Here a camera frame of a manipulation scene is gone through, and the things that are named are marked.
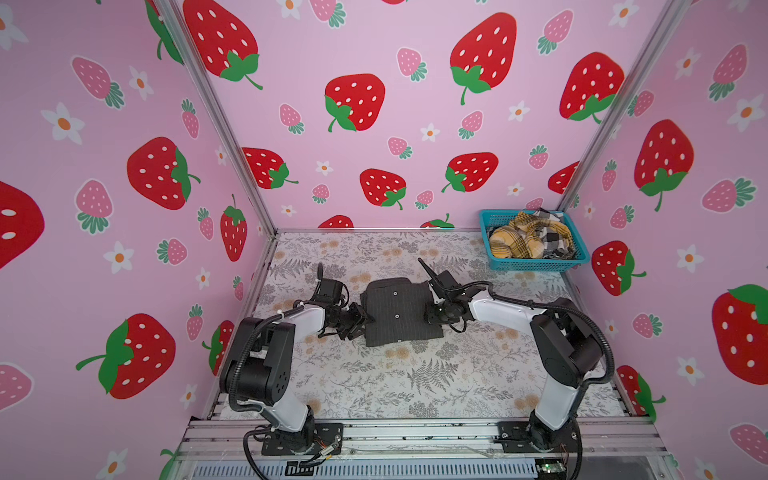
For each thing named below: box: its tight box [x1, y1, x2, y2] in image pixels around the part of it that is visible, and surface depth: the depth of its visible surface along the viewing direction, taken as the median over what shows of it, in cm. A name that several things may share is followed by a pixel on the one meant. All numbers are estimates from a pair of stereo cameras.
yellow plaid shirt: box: [489, 212, 575, 259], surface depth 106 cm
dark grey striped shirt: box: [360, 277, 444, 347], surface depth 95 cm
